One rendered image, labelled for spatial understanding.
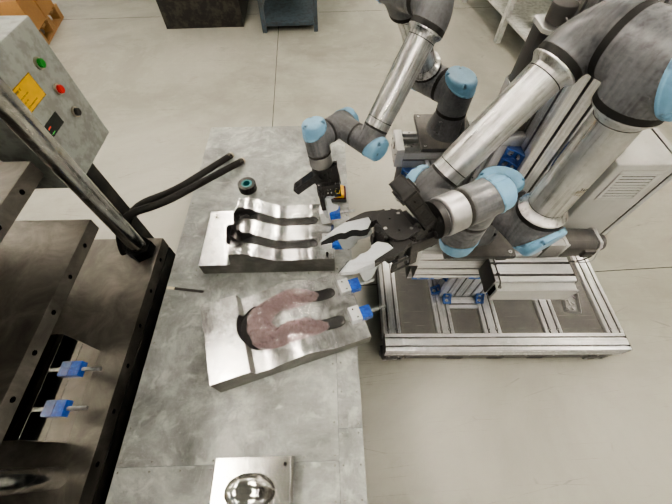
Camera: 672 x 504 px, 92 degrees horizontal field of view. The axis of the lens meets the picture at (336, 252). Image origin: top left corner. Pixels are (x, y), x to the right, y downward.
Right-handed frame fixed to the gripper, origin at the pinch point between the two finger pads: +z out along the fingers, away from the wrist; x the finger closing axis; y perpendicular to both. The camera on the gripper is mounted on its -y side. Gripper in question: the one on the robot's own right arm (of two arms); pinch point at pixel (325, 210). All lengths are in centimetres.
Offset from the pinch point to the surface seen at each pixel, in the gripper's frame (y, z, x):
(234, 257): -32.7, 0.6, -18.4
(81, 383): -79, 9, -56
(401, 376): 25, 103, -28
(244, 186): -36.9, 2.0, 24.2
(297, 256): -11.4, 6.1, -16.3
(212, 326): -36, 4, -43
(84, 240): -76, -17, -20
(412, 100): 73, 74, 228
